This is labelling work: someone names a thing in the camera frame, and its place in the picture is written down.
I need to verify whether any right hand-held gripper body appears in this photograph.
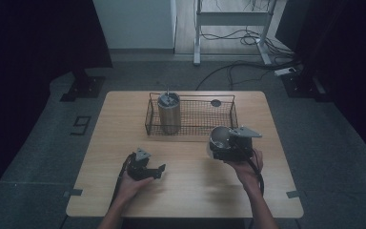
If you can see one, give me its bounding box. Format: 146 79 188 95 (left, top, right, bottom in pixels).
213 124 263 162

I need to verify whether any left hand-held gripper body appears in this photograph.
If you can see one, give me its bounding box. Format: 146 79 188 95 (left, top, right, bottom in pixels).
125 147 156 182

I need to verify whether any silver metal mug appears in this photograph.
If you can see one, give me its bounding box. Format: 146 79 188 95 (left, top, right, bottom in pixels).
206 125 236 159

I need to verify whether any dark wire mesh basket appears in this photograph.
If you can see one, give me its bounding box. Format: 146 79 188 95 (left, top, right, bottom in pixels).
144 92 239 140

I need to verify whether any steel tumbler with straw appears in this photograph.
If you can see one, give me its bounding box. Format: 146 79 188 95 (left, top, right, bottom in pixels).
156 84 182 135

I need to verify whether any person's left hand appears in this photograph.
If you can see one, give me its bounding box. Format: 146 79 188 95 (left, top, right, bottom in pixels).
115 171 155 208

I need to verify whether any person's right hand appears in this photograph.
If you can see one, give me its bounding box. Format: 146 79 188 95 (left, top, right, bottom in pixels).
226 148 265 189

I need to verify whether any black stand base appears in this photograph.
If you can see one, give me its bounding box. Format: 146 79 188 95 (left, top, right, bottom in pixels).
59 68 107 103
280 63 332 103

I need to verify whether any white power strip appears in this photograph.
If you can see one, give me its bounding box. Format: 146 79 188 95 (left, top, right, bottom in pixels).
274 66 297 77

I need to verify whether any white cabinet panel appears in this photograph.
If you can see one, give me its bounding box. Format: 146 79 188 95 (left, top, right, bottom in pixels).
91 0 177 54

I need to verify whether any black curtain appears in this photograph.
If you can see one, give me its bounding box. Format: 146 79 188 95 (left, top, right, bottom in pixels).
0 0 113 211
274 0 366 170

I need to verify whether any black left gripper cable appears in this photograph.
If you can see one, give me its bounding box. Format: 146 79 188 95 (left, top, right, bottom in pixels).
110 153 138 208

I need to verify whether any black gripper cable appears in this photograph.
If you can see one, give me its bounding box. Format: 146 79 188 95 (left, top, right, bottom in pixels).
234 142 266 198
110 153 138 208

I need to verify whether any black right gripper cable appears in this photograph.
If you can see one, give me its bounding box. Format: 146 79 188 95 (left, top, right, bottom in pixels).
234 142 266 198

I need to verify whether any long black floor cable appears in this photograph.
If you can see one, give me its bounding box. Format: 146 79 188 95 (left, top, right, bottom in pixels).
195 59 301 92

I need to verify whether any tangle of black cables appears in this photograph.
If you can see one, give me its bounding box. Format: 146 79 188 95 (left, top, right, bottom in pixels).
199 26 298 60

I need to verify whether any white desk frame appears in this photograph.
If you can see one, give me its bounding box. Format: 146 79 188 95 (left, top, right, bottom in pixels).
193 0 280 67

